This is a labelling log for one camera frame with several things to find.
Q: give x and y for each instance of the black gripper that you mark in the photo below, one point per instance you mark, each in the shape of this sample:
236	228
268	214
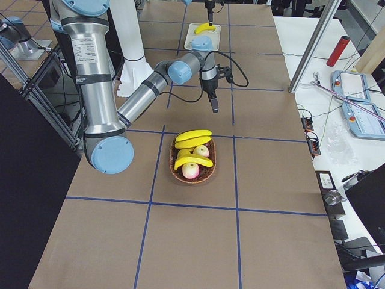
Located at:
209	85
209	6

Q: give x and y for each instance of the yellow banana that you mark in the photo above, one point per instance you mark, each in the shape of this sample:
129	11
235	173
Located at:
193	134
204	27
193	142
192	158

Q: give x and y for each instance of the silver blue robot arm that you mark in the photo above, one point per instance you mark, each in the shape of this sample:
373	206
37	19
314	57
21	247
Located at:
117	83

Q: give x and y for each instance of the brown wicker fruit basket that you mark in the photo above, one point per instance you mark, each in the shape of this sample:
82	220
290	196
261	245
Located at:
205	172

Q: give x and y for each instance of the white rectangular bear tray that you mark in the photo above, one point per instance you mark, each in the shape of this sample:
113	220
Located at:
206	41

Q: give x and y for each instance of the pink yellow apple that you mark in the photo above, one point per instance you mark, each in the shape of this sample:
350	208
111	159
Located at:
201	150
190	170

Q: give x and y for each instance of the silver reacher grabber stick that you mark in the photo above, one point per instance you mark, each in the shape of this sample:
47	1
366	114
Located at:
345	99

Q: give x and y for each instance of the red water bottle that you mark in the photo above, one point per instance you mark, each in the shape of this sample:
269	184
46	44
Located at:
338	50

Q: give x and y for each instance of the clear plastic wrap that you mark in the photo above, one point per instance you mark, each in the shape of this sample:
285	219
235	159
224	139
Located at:
338	146

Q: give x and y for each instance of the upper blue teach pendant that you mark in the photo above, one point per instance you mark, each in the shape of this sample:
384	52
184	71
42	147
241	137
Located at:
351	85

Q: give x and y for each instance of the beige wooden board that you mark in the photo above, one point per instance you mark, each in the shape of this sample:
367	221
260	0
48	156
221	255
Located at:
371	58

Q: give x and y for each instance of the black monitor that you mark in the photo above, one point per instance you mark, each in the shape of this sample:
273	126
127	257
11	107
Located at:
367	199

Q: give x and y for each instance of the silver aluminium frame post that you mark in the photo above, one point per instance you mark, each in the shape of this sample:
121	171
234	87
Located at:
321	27

